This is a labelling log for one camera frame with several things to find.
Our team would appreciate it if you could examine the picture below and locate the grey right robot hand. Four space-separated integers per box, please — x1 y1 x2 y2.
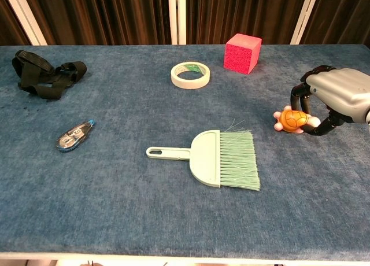
290 65 370 137

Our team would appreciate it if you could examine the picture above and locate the orange and pink turtle toy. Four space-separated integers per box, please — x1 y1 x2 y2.
273 105 321 134

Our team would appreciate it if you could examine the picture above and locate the mint green hand brush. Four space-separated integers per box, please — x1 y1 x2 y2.
146 117 261 191

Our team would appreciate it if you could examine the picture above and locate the pink foam cube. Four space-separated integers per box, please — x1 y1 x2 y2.
223 33 262 76

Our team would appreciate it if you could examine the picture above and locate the white masking tape roll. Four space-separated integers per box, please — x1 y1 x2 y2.
170 61 212 90

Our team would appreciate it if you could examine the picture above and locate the dark brown pleated curtain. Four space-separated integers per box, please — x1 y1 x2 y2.
0 0 370 46

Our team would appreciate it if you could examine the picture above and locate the blue fabric table cover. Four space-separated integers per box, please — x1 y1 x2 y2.
0 43 370 261

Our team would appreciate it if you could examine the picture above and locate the blue correction tape dispenser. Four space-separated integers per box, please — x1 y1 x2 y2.
55 119 97 153

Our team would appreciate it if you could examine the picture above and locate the white frame post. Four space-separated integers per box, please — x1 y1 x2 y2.
168 0 187 45
2 0 48 46
290 0 321 45

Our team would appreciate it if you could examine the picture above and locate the black strap bundle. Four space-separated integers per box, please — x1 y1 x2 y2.
12 49 87 101

